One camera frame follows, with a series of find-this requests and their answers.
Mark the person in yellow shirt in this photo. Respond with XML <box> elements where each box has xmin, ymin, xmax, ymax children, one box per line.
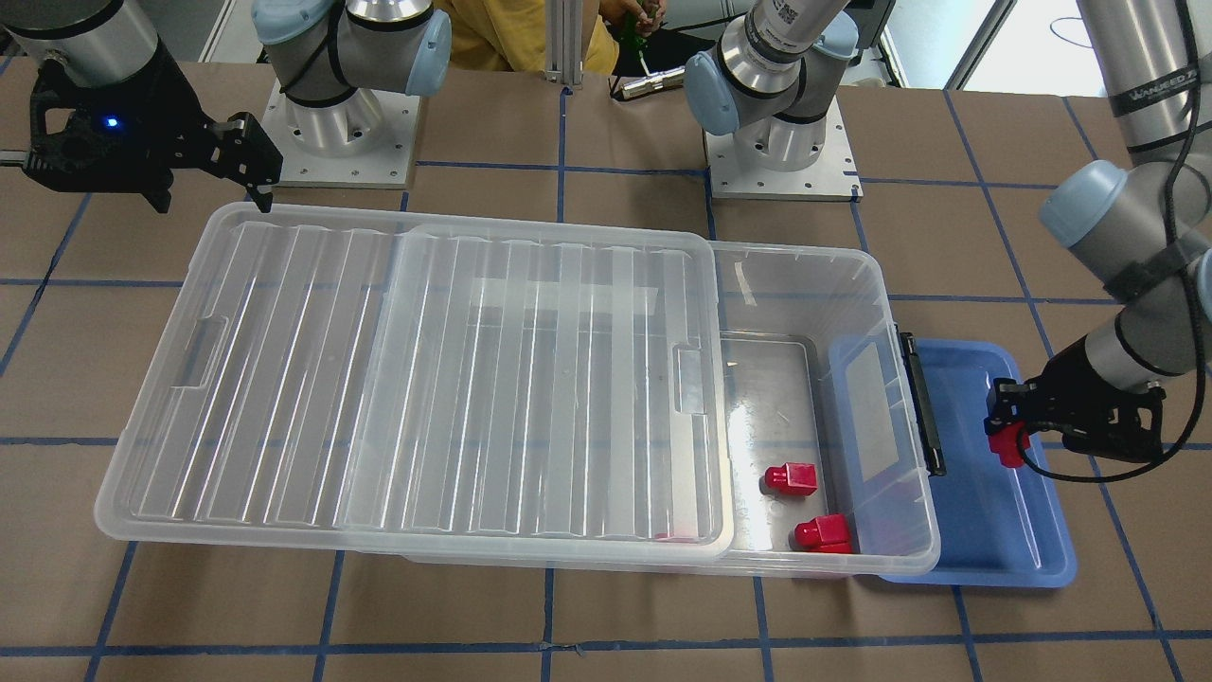
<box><xmin>434</xmin><ymin>1</ymin><xmax>668</xmax><ymax>75</ymax></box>

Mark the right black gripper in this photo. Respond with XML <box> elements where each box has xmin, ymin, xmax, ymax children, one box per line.
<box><xmin>21</xmin><ymin>42</ymin><xmax>284</xmax><ymax>213</ymax></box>

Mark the red block in box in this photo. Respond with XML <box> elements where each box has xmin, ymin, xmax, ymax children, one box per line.
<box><xmin>791</xmin><ymin>512</ymin><xmax>854</xmax><ymax>554</ymax></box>
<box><xmin>761</xmin><ymin>462</ymin><xmax>821</xmax><ymax>497</ymax></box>
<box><xmin>653</xmin><ymin>532</ymin><xmax>698</xmax><ymax>545</ymax></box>

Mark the clear plastic storage box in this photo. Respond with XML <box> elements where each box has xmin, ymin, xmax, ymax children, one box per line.
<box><xmin>398</xmin><ymin>239</ymin><xmax>942</xmax><ymax>579</ymax></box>

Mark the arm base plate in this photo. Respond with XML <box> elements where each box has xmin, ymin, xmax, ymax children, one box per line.
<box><xmin>703</xmin><ymin>99</ymin><xmax>864</xmax><ymax>202</ymax></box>
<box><xmin>261</xmin><ymin>82</ymin><xmax>424</xmax><ymax>189</ymax></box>

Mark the clear plastic box lid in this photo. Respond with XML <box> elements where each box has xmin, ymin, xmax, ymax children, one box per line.
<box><xmin>95</xmin><ymin>204</ymin><xmax>734</xmax><ymax>569</ymax></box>

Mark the aluminium frame post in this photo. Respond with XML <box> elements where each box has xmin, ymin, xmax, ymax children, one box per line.
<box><xmin>543</xmin><ymin>0</ymin><xmax>587</xmax><ymax>88</ymax></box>

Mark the black box latch handle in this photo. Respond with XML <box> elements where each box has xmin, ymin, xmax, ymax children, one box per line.
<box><xmin>897</xmin><ymin>328</ymin><xmax>947</xmax><ymax>476</ymax></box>

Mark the red block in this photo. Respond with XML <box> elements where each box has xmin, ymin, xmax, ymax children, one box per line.
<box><xmin>761</xmin><ymin>462</ymin><xmax>821</xmax><ymax>497</ymax></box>
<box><xmin>984</xmin><ymin>422</ymin><xmax>1029</xmax><ymax>469</ymax></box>
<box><xmin>653</xmin><ymin>532</ymin><xmax>698</xmax><ymax>545</ymax></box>
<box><xmin>791</xmin><ymin>512</ymin><xmax>854</xmax><ymax>554</ymax></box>

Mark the blue plastic tray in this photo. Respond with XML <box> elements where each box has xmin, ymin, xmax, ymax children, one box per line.
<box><xmin>824</xmin><ymin>333</ymin><xmax>1077</xmax><ymax>588</ymax></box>

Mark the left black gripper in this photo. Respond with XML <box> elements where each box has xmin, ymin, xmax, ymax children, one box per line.
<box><xmin>987</xmin><ymin>336</ymin><xmax>1166</xmax><ymax>463</ymax></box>

